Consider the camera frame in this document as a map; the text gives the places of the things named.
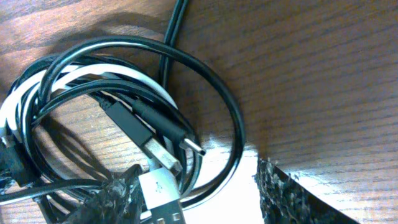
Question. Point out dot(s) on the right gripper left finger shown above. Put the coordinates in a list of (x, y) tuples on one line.
[(120, 201)]

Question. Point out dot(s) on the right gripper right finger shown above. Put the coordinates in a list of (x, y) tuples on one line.
[(284, 200)]

